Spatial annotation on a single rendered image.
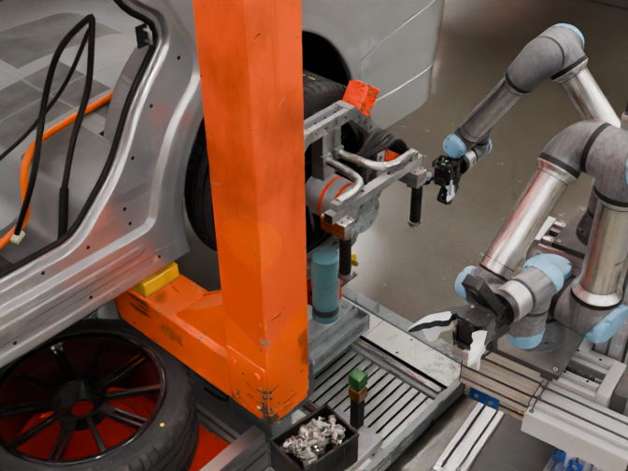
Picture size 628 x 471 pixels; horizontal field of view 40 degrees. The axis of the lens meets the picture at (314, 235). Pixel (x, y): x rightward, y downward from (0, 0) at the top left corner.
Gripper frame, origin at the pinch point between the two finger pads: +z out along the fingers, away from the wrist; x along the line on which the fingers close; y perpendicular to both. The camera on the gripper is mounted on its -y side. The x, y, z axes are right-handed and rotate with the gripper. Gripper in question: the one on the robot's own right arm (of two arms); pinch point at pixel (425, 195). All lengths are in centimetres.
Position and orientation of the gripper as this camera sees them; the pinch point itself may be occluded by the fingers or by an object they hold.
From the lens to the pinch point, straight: 275.7
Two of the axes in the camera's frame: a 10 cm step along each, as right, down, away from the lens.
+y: -0.3, -8.0, -6.0
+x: 7.8, 3.6, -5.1
